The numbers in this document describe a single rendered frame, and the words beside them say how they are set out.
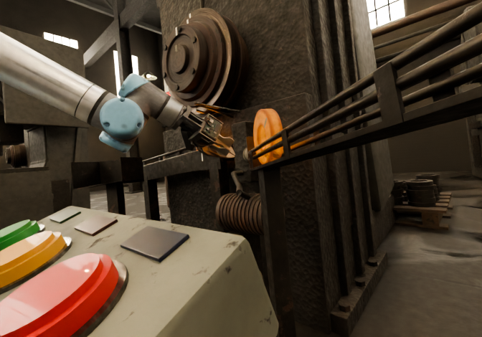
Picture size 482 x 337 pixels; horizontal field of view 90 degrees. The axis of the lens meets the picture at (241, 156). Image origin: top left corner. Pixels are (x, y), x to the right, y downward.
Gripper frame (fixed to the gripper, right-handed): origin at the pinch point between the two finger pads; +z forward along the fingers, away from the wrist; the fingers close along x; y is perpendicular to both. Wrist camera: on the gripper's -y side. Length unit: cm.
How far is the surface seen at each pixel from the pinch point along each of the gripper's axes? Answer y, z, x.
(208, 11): -12, -28, 61
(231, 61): -6.3, -11.1, 40.5
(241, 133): -9.1, 5.3, 16.2
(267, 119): 20.4, -2.7, 2.8
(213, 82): -16.2, -11.7, 34.5
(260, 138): 11.3, 2.0, 3.6
